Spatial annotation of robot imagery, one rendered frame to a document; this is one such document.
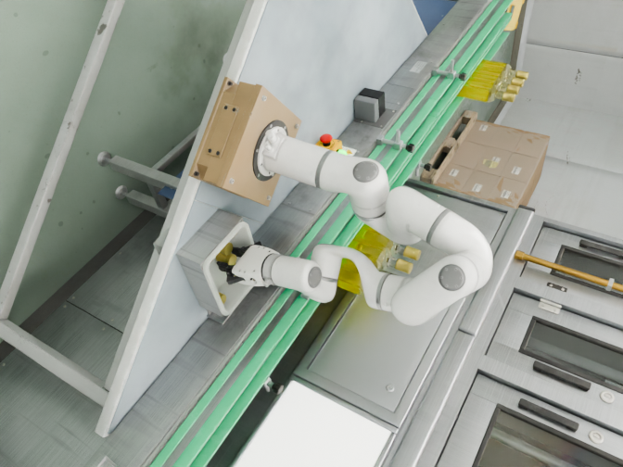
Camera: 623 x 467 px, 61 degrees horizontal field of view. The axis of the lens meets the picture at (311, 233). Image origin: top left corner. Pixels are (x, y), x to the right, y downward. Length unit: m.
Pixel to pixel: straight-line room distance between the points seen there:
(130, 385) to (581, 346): 1.25
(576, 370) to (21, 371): 1.67
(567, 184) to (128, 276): 5.53
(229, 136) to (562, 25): 6.52
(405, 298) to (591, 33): 6.56
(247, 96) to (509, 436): 1.08
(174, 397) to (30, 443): 0.53
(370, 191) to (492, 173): 4.43
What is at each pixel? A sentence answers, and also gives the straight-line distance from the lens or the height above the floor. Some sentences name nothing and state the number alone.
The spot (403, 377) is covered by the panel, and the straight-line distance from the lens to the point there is 1.57.
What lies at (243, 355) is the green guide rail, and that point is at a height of 0.91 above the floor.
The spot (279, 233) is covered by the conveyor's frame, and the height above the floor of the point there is 0.82.
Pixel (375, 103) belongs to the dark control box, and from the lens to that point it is 1.86.
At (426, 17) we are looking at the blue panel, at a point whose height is 0.67.
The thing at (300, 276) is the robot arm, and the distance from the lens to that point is 1.20.
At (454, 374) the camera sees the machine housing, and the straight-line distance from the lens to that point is 1.58.
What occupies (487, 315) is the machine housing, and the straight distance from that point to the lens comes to 1.73.
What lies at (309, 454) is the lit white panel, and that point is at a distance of 1.49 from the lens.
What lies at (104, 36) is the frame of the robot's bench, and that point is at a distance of 1.77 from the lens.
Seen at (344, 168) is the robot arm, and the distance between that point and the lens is 1.21.
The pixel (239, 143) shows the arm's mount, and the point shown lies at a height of 0.86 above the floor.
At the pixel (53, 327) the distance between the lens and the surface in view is 2.02.
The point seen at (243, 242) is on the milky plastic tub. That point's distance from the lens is 1.42.
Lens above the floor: 1.58
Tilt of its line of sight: 26 degrees down
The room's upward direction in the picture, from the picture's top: 110 degrees clockwise
